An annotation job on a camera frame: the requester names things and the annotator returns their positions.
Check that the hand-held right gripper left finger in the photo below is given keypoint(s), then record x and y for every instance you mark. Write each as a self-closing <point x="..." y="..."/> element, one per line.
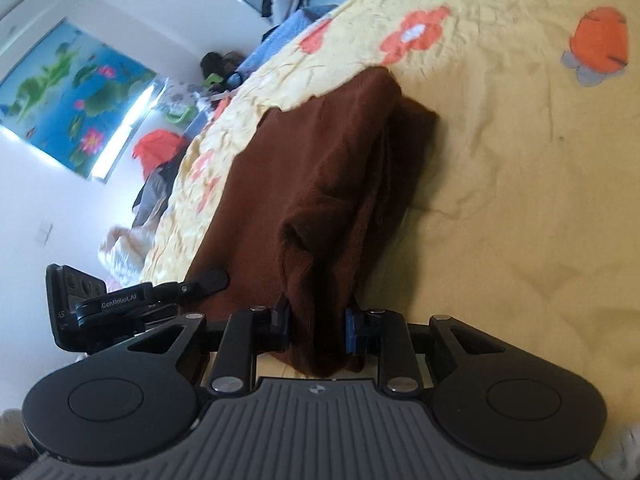
<point x="284" y="329"/>

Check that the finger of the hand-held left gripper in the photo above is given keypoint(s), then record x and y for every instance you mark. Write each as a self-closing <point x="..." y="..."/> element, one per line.
<point x="200" y="285"/>

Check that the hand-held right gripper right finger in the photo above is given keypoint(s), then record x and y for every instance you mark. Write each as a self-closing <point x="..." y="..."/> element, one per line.
<point x="350" y="332"/>

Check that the brown knit sweater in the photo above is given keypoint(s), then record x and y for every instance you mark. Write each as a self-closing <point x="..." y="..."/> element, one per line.
<point x="320" y="170"/>

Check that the dark clothes heap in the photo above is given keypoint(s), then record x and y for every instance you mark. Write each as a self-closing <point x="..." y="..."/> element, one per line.
<point x="155" y="195"/>

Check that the cream fluffy cloth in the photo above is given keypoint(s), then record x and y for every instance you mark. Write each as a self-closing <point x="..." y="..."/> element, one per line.
<point x="122" y="250"/>

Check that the orange plastic bag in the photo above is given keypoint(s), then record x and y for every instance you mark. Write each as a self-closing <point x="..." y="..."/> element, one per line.
<point x="157" y="147"/>

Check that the green plastic basin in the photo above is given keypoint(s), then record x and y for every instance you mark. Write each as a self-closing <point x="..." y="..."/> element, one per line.
<point x="180" y="117"/>

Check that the grey floral pillow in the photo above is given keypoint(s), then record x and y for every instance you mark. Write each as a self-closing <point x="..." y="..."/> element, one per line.
<point x="180" y="95"/>

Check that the white cloth strip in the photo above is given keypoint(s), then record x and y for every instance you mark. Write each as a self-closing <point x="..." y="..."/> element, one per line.
<point x="225" y="95"/>

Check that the yellow floral blanket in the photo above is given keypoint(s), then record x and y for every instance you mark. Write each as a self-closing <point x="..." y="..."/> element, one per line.
<point x="500" y="210"/>

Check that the green plastic stool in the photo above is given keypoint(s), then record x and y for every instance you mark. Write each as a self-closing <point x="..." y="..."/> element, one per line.
<point x="215" y="79"/>

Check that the black bag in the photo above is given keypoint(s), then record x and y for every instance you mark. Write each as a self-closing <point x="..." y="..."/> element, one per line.
<point x="215" y="62"/>

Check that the blue quilted blanket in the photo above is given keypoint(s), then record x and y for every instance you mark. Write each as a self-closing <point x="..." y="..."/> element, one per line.
<point x="280" y="40"/>

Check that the lotus print wall poster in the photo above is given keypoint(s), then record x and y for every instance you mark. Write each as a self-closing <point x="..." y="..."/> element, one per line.
<point x="60" y="90"/>

